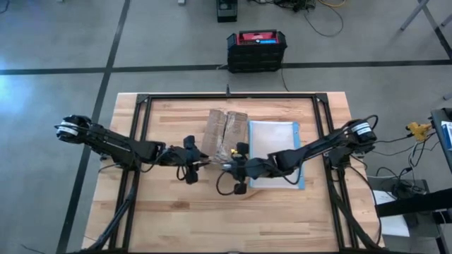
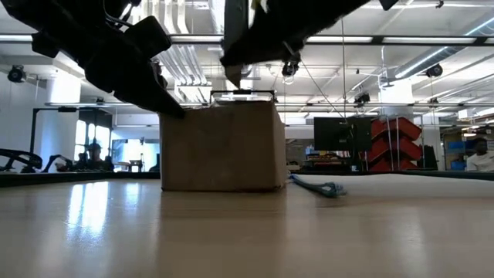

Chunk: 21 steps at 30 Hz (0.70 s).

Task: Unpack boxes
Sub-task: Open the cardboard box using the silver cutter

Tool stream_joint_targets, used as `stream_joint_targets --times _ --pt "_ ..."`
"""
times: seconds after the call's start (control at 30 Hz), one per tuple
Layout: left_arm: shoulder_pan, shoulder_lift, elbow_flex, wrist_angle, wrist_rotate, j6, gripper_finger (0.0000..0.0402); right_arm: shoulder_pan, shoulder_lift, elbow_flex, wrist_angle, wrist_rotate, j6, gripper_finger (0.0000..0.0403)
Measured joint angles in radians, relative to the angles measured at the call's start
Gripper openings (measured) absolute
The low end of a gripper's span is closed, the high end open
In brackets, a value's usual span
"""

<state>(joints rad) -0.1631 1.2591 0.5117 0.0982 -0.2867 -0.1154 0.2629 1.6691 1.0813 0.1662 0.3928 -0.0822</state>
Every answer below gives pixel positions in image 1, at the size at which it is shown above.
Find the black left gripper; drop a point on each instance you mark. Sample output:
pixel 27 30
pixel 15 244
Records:
pixel 190 155

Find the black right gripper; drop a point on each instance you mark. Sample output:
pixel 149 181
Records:
pixel 254 167

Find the white mesh pouch blue trim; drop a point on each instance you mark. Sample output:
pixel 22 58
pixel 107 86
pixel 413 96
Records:
pixel 272 141

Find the brown cardboard box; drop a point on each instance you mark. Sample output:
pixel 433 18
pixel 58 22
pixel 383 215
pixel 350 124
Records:
pixel 219 130

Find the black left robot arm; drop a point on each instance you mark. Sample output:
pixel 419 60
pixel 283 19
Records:
pixel 116 146

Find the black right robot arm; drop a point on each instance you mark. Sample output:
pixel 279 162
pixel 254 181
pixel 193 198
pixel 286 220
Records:
pixel 318 148

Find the red and black toolbox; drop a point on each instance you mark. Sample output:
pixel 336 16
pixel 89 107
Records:
pixel 256 56

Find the black floor device box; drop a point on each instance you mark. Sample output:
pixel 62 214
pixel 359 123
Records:
pixel 226 14

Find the white paper sheet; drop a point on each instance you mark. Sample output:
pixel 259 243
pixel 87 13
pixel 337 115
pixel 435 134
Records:
pixel 395 225

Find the black bar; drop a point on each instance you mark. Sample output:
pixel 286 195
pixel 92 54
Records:
pixel 416 202

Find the yellow power connector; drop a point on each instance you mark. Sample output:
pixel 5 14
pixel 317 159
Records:
pixel 418 130

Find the black side table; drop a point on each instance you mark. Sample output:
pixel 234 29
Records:
pixel 438 141

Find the blue box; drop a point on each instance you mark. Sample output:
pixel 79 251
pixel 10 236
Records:
pixel 447 135

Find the grey table legs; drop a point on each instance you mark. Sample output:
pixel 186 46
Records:
pixel 415 14

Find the black aluminium table frame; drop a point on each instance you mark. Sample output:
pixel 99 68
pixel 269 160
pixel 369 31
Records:
pixel 176 95

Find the short black post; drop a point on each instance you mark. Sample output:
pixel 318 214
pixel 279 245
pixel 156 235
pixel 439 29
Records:
pixel 227 91

